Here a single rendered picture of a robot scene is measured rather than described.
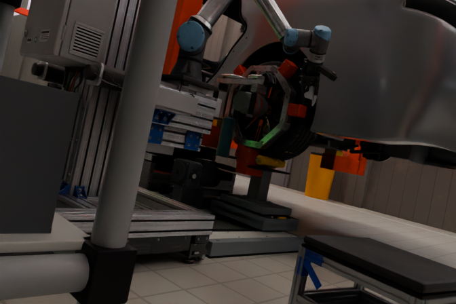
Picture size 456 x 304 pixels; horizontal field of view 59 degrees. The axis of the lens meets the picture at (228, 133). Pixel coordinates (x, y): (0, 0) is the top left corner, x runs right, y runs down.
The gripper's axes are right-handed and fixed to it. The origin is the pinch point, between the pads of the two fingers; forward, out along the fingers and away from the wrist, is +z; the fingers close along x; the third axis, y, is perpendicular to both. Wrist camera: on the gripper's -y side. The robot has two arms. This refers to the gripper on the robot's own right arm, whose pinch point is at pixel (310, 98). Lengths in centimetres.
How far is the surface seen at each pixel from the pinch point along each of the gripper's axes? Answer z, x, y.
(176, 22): 7, -98, 70
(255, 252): 83, 28, 18
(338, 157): 165, -154, -99
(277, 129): 45, -34, 4
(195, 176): 85, -32, 52
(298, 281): 9, 93, 21
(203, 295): 39, 80, 48
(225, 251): 71, 37, 36
